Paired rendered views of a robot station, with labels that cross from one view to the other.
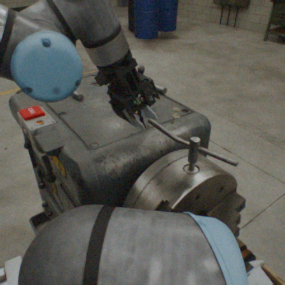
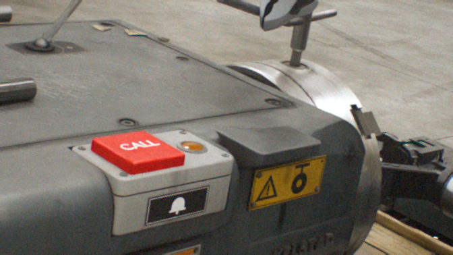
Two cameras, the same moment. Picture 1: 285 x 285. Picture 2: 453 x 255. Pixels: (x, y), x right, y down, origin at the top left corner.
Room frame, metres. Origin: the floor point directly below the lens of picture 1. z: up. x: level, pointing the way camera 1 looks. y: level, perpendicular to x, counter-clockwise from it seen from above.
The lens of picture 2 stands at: (0.80, 1.08, 1.55)
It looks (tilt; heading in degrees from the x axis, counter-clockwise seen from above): 19 degrees down; 259
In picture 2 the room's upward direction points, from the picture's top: 10 degrees clockwise
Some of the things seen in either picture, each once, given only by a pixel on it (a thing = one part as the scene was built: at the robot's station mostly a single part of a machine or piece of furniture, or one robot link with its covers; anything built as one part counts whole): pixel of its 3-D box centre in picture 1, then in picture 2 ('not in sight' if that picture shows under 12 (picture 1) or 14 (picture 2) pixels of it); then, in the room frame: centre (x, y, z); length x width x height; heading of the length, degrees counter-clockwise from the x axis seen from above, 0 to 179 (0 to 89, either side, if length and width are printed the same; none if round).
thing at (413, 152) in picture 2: not in sight; (423, 173); (0.26, -0.16, 1.08); 0.12 x 0.09 x 0.08; 125
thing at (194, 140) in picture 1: (192, 159); (298, 45); (0.50, -0.12, 1.27); 0.02 x 0.02 x 0.12; 51
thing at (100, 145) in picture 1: (104, 150); (35, 244); (0.82, 0.14, 1.06); 0.59 x 0.48 x 0.39; 36
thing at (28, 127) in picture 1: (37, 124); (152, 179); (0.72, 0.32, 1.23); 0.13 x 0.08 x 0.05; 36
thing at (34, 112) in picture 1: (32, 114); (137, 156); (0.73, 0.33, 1.26); 0.06 x 0.06 x 0.02; 36
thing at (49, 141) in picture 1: (55, 143); (263, 146); (0.60, 0.23, 1.24); 0.09 x 0.08 x 0.03; 36
